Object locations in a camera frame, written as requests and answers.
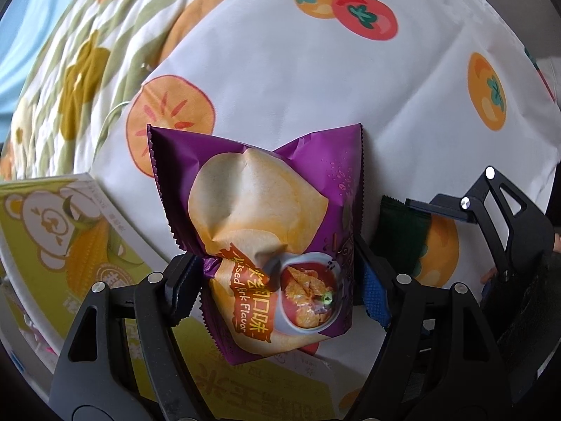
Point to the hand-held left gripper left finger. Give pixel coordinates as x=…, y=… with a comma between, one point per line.
x=182, y=289

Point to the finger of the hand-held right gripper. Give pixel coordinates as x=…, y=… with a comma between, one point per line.
x=486, y=210

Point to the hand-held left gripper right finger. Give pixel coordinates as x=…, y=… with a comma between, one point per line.
x=374, y=294

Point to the dark green packet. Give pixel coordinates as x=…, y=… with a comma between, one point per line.
x=403, y=237

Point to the purple potato chips packet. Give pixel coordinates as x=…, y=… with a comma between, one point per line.
x=245, y=201

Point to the yellow corn box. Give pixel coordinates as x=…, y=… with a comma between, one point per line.
x=39, y=228

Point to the green striped flower quilt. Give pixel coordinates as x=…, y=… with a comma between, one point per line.
x=65, y=96

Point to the white fruit printed blanket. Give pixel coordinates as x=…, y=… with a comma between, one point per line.
x=307, y=74

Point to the light blue cloth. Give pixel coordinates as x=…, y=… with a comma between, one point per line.
x=30, y=30

